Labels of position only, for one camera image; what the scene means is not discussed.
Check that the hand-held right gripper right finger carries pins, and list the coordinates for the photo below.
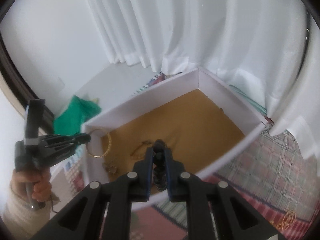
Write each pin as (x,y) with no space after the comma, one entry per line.
(168,175)

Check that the green cloth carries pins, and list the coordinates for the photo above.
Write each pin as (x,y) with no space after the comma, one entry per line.
(72,117)

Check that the person's left hand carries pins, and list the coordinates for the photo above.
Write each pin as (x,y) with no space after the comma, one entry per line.
(41,188)

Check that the person's left forearm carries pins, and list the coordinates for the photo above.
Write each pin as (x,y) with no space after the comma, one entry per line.
(17,217)

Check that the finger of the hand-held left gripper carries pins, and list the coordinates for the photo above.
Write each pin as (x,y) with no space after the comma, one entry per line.
(62,147)
(75,137)

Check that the dark wooden frame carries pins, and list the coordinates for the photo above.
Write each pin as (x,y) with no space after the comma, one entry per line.
(20,80)

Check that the gold bangle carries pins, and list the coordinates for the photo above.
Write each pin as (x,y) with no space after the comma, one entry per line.
(109,142)

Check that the white curtain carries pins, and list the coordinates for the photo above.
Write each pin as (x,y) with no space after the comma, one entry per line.
(200,30)

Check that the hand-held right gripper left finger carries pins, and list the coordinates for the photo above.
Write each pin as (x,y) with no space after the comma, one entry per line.
(149,170)

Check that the long white cardboard box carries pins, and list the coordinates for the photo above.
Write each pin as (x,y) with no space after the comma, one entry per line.
(120,112)

